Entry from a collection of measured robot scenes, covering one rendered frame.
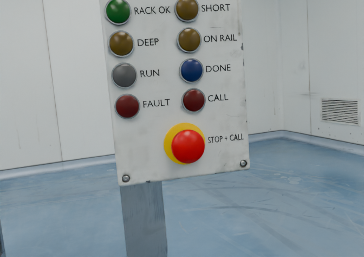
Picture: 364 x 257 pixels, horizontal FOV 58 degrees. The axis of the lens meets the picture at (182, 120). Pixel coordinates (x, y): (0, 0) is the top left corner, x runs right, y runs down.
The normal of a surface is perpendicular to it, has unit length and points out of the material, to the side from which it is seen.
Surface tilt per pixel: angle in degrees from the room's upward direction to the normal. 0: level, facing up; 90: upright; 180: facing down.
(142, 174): 90
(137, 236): 90
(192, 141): 86
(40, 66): 90
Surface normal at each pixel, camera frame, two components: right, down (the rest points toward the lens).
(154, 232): 0.19, 0.11
